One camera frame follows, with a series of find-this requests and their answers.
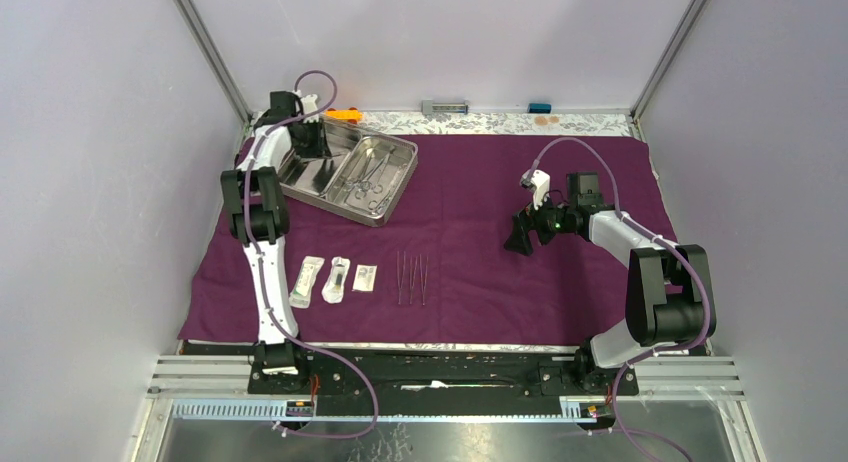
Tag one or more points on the perforated steel instrument tray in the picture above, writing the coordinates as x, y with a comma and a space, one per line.
321, 183

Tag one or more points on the blue plastic block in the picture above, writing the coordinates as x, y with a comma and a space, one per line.
539, 108

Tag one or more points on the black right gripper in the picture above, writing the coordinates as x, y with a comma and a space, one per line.
519, 239

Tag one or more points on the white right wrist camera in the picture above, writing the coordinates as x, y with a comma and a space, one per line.
538, 183

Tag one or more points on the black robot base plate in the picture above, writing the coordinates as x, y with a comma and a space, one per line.
409, 379

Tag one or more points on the orange toy car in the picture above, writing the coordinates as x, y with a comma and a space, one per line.
351, 115

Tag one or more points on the steel tweezers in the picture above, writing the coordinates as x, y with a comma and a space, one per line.
400, 275
424, 271

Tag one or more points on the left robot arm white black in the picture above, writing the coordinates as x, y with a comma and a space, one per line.
259, 219

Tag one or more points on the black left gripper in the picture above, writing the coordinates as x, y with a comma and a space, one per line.
318, 148

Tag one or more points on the slotted grey cable duct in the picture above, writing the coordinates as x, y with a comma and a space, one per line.
557, 410

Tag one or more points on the steel surgical forceps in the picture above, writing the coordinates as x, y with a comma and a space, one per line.
369, 176

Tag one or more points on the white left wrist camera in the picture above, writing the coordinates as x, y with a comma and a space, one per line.
309, 105

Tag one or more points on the steel scalpel handle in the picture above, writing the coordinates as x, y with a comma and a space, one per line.
413, 274

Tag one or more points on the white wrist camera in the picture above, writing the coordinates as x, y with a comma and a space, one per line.
309, 105
538, 183

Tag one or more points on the small white sterile packet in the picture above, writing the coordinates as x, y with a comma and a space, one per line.
364, 278

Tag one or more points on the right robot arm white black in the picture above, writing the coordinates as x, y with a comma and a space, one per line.
667, 298

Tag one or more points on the long white sterile packet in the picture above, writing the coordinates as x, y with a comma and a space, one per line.
301, 294

